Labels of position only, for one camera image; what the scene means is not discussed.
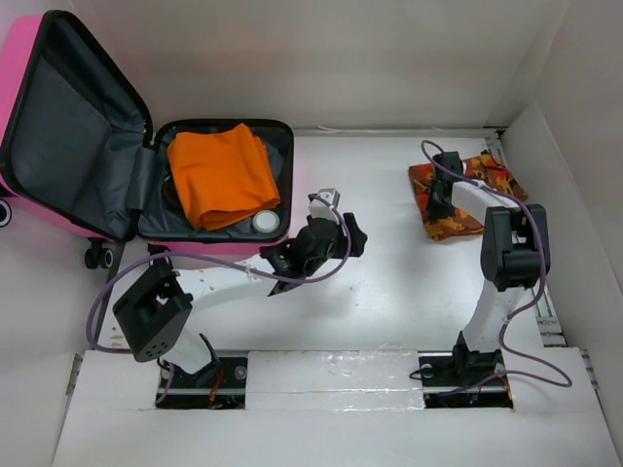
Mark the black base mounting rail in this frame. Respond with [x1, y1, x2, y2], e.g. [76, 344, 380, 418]
[155, 349, 513, 413]

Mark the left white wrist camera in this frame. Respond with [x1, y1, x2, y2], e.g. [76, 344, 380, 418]
[309, 188, 341, 224]

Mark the orange camouflage garment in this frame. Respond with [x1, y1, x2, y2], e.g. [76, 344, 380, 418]
[408, 152, 528, 241]

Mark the orange cloth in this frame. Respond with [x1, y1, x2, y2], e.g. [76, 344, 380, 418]
[167, 124, 280, 231]

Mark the white tape roll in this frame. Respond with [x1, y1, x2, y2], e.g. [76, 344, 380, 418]
[252, 210, 280, 234]

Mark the brown leather belt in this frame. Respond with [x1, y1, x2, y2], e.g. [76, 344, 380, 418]
[163, 178, 182, 209]

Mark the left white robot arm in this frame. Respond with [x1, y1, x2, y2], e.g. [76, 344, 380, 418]
[113, 190, 368, 386]

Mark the pink hard-shell suitcase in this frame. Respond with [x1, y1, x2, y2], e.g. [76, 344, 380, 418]
[1, 10, 294, 269]

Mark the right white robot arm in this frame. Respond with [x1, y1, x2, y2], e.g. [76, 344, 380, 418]
[424, 152, 550, 385]

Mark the aluminium side rail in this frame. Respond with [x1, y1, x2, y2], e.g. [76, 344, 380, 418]
[481, 126, 568, 346]

